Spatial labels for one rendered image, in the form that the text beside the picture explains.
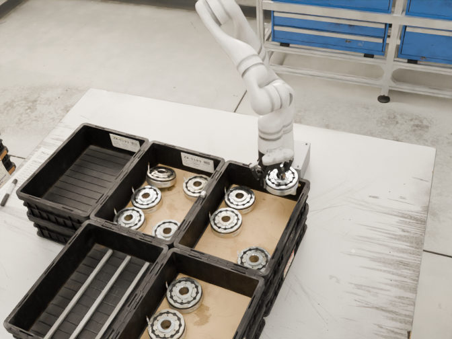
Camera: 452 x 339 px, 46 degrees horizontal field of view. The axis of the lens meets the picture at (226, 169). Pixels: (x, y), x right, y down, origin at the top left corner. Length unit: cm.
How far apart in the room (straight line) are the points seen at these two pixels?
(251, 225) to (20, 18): 380
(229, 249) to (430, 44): 212
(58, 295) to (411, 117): 252
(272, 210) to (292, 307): 32
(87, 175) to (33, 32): 299
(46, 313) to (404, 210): 124
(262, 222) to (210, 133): 66
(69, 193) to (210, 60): 231
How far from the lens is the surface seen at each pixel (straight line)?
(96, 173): 202
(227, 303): 158
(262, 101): 139
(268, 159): 148
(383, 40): 344
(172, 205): 183
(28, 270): 197
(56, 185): 202
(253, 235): 171
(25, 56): 458
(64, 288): 172
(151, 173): 188
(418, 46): 344
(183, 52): 420
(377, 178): 210
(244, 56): 146
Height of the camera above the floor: 216
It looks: 44 degrees down
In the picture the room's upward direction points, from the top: 6 degrees counter-clockwise
